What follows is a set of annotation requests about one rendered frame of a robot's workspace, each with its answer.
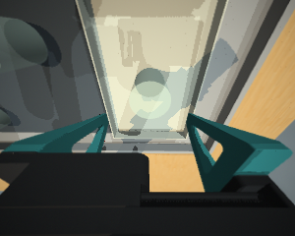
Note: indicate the beige shallow tray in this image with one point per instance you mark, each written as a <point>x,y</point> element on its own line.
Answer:
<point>176,37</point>

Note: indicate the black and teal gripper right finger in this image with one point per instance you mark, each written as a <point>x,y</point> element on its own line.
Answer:
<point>244,153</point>

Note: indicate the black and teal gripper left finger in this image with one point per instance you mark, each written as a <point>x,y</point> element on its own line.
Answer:
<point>62,139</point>

